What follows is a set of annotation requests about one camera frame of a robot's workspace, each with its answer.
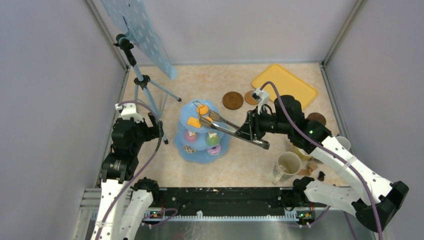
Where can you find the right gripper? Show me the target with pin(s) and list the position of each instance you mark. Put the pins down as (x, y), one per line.
(252, 126)

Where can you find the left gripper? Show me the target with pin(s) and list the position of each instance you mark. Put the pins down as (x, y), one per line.
(154, 131)

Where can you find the light brown round coaster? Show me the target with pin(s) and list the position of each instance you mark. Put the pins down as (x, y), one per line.
(249, 99)

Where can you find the dark brown round coaster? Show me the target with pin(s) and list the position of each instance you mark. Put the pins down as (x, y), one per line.
(232, 100)

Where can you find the white sprinkled donut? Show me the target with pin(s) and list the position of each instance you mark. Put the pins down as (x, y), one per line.
(188, 149)

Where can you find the square orange biscuit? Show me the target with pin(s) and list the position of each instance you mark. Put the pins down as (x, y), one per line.
(194, 122)

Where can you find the metal serving tongs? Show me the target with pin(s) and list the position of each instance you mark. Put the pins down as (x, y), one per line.
(222, 125)

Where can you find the beige ceramic mug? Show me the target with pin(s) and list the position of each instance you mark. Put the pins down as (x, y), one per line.
(287, 166)

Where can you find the green cupcake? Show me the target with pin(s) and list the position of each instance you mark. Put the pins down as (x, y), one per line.
(212, 138)

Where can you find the yellow ceramic mug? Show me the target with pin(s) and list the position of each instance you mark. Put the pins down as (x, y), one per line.
(304, 156)

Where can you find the pink frosted donut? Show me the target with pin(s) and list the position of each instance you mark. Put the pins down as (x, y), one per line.
(216, 150)

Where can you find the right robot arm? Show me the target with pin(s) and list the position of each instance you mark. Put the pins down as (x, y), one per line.
(371, 198)

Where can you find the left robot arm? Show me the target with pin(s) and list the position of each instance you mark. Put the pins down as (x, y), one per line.
(137, 124)

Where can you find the yellow serving tray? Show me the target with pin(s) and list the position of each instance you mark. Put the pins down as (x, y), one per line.
(287, 84)

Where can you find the blue three-tier cake stand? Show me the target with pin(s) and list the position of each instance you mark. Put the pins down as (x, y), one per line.
(200, 156)

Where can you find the blue tripod stand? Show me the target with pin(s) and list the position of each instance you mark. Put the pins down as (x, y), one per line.
(142, 80)

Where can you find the dark brown coaster right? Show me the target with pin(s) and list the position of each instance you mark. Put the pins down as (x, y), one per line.
(318, 117)

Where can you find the small wooden block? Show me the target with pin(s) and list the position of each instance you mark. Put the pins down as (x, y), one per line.
(310, 167)

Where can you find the grey ceramic cup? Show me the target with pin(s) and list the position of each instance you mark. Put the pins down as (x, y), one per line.
(344, 142)

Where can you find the blue perforated board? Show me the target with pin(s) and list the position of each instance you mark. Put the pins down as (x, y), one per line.
(131, 18)

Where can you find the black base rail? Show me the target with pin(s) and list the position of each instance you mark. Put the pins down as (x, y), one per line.
(232, 201)

